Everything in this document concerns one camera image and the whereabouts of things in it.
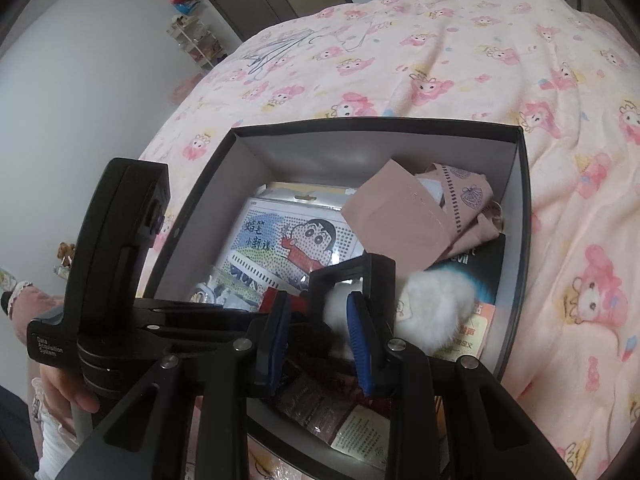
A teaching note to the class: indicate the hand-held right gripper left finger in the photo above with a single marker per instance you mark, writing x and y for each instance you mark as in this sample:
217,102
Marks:
277,345

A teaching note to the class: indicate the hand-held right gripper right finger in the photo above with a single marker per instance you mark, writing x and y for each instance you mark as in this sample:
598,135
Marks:
361,350

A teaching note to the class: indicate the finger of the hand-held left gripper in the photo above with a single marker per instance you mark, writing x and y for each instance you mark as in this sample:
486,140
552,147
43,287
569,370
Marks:
200,316
185,344

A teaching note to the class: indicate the red printed packet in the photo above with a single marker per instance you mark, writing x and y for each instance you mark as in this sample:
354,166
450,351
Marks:
267,297

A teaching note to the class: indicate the small black frame box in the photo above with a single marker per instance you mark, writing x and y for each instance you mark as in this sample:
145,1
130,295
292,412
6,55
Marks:
381,270

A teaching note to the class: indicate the white fluffy pompom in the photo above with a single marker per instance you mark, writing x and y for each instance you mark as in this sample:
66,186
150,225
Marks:
435,305

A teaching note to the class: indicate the black cardboard box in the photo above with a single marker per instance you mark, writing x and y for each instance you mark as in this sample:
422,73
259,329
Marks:
325,150

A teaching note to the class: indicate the person's left hand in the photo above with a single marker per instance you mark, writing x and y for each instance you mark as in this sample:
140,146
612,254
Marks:
62,385

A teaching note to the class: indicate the small white round trinket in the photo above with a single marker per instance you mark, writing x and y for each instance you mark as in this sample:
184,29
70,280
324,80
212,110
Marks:
205,292

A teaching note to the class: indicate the small brown plush toy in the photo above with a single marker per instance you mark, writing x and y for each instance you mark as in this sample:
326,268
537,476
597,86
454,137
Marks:
65,255

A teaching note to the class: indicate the brown foil packet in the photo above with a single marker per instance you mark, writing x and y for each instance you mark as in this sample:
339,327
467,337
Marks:
310,405

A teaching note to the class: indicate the beige printed leaflet packet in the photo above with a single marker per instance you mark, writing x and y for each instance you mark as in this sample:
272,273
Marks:
360,435

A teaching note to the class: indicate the pink cloth with lace cuff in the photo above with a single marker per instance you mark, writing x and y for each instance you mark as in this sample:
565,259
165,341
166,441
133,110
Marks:
35,310

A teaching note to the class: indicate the cartoon bead kit packet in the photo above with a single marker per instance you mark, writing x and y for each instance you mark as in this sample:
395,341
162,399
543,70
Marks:
270,240

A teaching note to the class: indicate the orange and green card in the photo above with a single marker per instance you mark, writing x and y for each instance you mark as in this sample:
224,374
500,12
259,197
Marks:
472,332

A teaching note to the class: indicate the beige flat envelope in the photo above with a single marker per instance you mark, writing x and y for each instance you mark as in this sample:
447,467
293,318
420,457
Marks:
395,220

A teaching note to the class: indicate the black book with blue print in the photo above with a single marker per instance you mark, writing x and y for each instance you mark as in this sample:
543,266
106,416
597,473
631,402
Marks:
480,265

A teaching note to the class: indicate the patterned beige cloth pouch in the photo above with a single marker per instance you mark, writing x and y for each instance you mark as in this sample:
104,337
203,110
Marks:
465,195

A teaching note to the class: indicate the small storage shelf rack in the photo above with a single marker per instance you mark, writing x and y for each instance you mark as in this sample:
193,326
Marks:
197,40

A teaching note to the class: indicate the pink printed blanket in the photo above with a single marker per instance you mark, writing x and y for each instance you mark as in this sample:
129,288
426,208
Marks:
450,60

